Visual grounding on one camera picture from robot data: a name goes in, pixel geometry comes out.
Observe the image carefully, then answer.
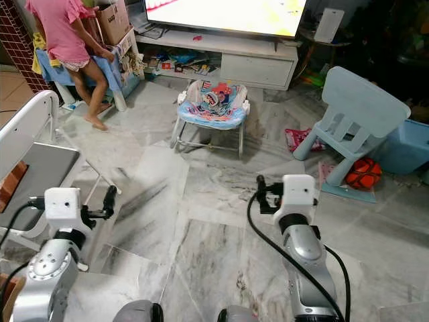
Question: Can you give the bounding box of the small blue table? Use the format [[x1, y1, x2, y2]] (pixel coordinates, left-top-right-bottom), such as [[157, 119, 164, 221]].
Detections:
[[34, 30, 138, 111]]

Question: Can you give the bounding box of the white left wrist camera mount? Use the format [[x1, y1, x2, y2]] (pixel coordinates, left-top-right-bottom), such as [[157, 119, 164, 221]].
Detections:
[[44, 187, 84, 232]]

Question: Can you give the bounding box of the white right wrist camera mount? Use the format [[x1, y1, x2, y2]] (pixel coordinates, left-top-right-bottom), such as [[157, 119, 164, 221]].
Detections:
[[271, 174, 317, 225]]

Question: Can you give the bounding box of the flat screen television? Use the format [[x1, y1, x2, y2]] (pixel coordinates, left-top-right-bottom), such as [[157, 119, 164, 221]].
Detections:
[[144, 0, 308, 38]]

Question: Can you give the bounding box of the brown cardboard box with print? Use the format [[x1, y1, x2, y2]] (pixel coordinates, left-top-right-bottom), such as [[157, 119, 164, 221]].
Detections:
[[96, 0, 133, 46]]

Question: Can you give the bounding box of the brown wooden block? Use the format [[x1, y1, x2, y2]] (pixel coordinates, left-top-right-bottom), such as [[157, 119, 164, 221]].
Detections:
[[0, 161, 29, 212]]

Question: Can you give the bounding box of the grey left robot leg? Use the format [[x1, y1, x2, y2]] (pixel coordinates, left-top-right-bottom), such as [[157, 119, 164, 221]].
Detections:
[[113, 300, 165, 322]]

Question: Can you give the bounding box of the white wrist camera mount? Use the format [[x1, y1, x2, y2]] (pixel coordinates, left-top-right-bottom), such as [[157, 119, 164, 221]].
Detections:
[[271, 174, 317, 225], [44, 187, 84, 232]]

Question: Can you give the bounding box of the white upright device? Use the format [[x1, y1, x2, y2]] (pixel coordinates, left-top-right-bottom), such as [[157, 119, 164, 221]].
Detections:
[[314, 8, 345, 44]]

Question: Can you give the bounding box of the grey robot leg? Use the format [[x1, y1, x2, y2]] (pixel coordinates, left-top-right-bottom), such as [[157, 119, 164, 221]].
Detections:
[[218, 305, 262, 322], [113, 300, 165, 322]]

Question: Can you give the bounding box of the yellow cloth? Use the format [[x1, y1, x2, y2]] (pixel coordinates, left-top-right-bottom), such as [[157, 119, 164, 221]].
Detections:
[[31, 34, 44, 74]]

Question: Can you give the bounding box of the blue baby bouncer seat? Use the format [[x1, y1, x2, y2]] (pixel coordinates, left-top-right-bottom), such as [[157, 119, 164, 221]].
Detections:
[[171, 79, 251, 159]]

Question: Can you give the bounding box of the white and grey chair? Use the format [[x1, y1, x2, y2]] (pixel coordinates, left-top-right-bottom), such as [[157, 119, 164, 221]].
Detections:
[[0, 89, 121, 252]]

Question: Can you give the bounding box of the grey right robot leg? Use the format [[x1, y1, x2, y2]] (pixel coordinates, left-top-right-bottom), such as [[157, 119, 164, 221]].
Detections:
[[218, 305, 262, 322]]

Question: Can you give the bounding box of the white television cabinet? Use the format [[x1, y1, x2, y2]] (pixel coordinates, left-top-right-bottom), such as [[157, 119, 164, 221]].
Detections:
[[134, 30, 299, 91]]

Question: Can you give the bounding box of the light blue plastic child chair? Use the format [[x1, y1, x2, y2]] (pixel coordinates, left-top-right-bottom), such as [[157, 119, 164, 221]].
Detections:
[[292, 66, 411, 189]]

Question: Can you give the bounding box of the child in pink dress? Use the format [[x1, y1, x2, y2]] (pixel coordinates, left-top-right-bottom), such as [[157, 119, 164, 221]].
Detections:
[[25, 0, 116, 131]]

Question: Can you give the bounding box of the orange basketball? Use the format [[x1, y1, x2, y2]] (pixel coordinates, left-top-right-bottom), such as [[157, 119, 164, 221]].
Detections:
[[345, 158, 383, 191]]

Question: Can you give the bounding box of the blue plastic bin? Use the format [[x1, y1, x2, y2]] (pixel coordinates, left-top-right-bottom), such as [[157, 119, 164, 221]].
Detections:
[[372, 119, 429, 175]]

